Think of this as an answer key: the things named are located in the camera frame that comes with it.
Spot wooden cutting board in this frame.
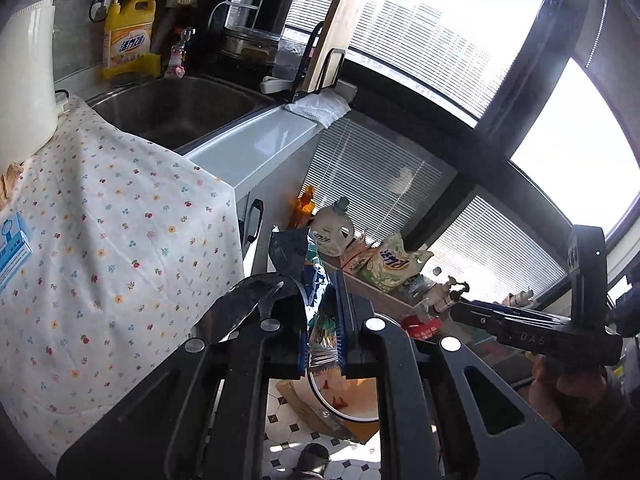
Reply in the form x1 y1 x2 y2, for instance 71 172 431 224
306 0 366 96

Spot white pump bottle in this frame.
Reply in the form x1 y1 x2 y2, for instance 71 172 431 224
431 280 458 313

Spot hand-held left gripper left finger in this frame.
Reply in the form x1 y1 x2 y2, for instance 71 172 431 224
57 305 311 480

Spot green detergent refill pouch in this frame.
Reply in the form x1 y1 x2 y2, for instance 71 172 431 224
357 230 435 293

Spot clear plastic container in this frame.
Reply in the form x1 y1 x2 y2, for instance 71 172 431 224
272 35 308 78

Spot narrow window blind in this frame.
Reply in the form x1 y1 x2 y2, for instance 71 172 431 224
427 195 568 306

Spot orange bottle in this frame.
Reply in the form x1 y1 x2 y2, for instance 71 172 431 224
292 185 317 229

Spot black cabinet handle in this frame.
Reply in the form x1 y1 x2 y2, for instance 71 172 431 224
245 199 264 249

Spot white air fryer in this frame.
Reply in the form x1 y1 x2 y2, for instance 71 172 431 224
0 0 71 171

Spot steel pot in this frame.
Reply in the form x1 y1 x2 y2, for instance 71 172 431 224
220 30 283 63

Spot white round bin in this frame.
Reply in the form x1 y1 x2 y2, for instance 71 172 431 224
305 310 437 423

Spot wide window blind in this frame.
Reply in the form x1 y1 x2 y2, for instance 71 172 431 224
300 110 458 261

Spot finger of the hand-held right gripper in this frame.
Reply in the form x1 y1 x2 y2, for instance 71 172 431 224
447 296 573 335

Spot black dish rack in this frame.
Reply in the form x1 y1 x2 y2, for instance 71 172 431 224
205 0 371 104

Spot yellow detergent bottle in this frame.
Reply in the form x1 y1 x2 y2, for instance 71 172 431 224
101 0 163 81

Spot white plastic drain spout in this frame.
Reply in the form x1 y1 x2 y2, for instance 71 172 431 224
261 75 297 95

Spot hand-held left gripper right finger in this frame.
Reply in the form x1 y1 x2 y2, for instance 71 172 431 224
334 270 586 480

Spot grey sink cabinet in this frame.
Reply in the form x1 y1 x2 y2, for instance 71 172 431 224
185 85 358 281

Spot person's right hand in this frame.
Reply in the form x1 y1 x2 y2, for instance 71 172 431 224
530 354 626 431

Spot steel sink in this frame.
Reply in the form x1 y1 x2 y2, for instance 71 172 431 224
87 74 278 151

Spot foil snack wrapper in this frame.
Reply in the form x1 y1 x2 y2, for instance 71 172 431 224
192 226 346 378

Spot small printed packets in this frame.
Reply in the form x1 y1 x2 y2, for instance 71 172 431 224
340 227 374 273

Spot white laundry detergent jug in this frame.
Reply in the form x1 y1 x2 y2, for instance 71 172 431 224
309 196 356 257

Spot floral tablecloth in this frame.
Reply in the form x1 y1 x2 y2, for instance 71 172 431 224
0 92 246 476

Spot chrome faucet with pink cover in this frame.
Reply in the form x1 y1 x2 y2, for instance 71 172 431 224
170 27 196 81

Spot blue and white box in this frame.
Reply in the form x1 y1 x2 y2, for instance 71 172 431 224
0 212 33 293

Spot white dish cloth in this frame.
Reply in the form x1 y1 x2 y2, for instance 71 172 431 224
284 92 353 128

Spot person's leg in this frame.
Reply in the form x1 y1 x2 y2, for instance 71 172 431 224
292 442 331 480

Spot red wrapper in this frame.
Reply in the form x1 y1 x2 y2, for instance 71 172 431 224
402 310 444 341

